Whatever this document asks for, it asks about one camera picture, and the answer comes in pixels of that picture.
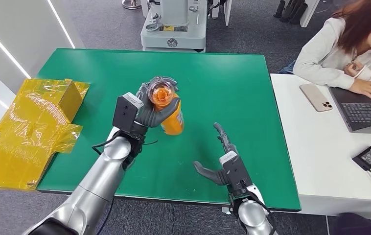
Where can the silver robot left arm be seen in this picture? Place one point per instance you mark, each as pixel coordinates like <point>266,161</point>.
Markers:
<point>94,188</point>

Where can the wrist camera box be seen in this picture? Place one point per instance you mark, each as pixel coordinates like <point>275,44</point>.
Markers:
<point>237,173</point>
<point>125,112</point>

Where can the black power adapter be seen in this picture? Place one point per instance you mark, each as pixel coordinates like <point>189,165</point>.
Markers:
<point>369,156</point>

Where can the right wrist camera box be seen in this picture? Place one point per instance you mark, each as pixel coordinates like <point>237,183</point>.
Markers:
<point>237,173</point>

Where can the beige smartphone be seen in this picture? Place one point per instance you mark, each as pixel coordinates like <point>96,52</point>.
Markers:
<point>315,97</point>

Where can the yellow film-wrapped cardboard box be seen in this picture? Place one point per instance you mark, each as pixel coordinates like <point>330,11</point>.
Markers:
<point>30,136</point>

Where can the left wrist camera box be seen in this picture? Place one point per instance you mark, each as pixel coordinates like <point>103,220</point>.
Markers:
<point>125,112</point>

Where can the orange plastic bottle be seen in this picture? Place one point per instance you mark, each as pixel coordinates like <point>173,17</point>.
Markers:
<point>174,125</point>

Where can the chrome chair base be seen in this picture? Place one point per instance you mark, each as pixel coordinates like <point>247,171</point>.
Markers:
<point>131,4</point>

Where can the grey laptop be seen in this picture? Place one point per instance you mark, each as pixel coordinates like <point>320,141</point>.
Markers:
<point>364,113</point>

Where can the person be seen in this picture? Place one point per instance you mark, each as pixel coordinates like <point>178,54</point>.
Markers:
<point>328,55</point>

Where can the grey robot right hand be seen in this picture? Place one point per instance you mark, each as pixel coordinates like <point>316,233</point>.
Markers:
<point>211,175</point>

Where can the white machine base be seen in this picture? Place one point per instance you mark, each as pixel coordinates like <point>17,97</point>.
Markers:
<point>172,32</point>

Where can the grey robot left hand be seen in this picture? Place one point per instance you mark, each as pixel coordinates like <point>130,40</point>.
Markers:
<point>154,117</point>

